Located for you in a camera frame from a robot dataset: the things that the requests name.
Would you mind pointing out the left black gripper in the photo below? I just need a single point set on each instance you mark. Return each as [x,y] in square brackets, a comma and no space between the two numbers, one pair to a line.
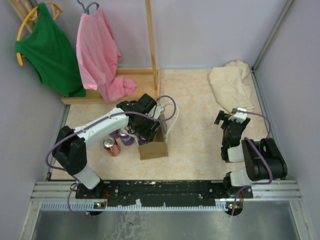
[148,133]

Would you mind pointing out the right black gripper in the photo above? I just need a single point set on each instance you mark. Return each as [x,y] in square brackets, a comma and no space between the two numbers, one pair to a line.
[225,117]

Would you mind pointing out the purple soda can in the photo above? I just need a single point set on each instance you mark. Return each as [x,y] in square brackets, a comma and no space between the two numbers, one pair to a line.
[114,134]

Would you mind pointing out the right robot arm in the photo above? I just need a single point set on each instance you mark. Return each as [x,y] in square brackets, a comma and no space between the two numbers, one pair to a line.
[263,161]

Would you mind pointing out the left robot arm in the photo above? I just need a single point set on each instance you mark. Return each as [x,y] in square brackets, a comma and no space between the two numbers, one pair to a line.
[70,149]

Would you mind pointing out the cream folded cloth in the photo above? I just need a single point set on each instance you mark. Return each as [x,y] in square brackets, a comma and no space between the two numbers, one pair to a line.
[228,86]

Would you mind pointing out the wooden clothes rack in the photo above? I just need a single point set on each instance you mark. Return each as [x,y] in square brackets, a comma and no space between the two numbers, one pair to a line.
[147,79]

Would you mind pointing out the pink shirt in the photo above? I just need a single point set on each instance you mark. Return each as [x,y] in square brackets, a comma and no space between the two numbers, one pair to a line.
[98,57]

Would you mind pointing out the green tank top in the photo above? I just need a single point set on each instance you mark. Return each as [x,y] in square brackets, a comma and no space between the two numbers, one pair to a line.
[51,54]

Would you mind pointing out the grey clothes hanger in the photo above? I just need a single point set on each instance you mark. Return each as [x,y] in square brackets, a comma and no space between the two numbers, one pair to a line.
[86,9]

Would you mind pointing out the yellow clothes hanger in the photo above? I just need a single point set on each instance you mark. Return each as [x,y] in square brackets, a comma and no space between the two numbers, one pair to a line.
[32,16]

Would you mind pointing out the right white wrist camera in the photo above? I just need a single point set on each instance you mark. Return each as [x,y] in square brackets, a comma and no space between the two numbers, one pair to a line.
[239,115]

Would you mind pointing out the canvas bag with white handles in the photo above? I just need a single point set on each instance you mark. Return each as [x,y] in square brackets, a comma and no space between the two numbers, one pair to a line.
[158,148]

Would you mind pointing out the metal corner post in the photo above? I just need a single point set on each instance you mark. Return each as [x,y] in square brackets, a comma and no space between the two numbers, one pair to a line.
[272,35]

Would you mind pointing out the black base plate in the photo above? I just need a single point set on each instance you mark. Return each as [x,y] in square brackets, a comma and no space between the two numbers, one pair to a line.
[158,193]

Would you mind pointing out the white cable duct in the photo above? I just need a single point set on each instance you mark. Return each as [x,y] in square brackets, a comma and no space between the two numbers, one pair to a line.
[94,206]

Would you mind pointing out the aluminium rail frame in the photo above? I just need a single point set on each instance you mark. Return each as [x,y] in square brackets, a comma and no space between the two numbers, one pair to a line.
[278,190]

